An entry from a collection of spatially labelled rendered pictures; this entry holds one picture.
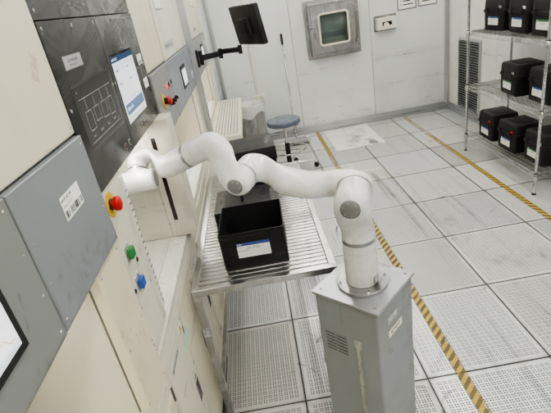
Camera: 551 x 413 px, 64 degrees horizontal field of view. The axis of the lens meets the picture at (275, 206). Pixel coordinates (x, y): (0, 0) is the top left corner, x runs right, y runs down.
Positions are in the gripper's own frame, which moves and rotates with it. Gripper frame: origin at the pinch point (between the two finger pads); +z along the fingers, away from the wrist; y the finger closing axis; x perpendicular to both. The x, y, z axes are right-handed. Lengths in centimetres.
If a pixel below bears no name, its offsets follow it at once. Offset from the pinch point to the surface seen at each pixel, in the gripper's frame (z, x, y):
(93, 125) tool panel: -34, 34, -50
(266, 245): -69, -36, -5
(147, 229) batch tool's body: -17.1, -27.9, 15.1
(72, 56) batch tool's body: -34, 50, -48
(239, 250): -57, -36, -5
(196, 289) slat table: -37, -45, -14
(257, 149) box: -71, -20, 76
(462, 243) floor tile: -199, -122, 95
